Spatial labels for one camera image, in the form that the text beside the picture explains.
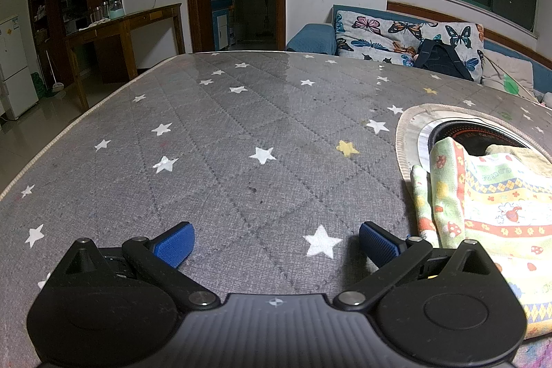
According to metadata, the white refrigerator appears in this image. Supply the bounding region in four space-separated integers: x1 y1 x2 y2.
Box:
0 13 40 121

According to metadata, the colourful printed children's garment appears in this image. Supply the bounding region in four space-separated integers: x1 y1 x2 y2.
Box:
410 137 552 340

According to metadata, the beige quilted round mat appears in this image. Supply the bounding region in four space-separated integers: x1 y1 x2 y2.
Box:
394 103 552 183

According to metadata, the blue sofa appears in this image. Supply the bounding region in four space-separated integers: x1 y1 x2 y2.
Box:
287 3 552 101

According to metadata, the beige cushion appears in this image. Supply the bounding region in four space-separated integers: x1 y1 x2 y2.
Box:
482 52 536 98

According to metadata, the pale yellow cloth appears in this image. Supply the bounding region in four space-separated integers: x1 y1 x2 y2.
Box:
506 146 552 177

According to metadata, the grey star-print mattress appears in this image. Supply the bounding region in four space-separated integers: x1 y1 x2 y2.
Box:
0 50 552 368

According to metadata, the black round basin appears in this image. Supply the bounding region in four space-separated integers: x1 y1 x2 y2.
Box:
427 120 529 159

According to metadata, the black backpack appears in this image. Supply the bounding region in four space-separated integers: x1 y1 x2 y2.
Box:
414 39 475 81

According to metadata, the broom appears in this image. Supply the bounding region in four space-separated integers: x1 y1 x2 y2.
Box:
45 48 66 93

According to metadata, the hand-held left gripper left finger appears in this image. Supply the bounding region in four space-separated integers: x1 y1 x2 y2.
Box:
55 221 219 311

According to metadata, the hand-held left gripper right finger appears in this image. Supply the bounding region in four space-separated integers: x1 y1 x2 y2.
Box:
332 221 497 311

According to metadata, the wooden desk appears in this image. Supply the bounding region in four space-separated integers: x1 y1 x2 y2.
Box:
65 3 187 111

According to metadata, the butterfly print cushion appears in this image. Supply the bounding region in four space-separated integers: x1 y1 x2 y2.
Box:
334 9 486 83

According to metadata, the white and blue cabinet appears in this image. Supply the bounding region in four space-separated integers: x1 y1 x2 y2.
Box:
211 0 236 50

